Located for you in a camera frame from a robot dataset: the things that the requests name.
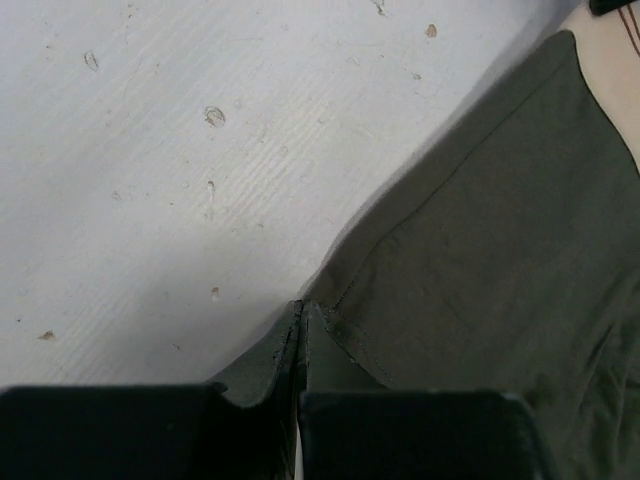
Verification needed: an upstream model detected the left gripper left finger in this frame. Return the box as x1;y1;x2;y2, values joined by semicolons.
1;301;303;479

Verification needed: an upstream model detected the olive underwear beige waistband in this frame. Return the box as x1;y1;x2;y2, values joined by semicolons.
204;0;640;480

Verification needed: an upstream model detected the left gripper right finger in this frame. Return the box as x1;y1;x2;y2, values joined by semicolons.
297;302;558;479

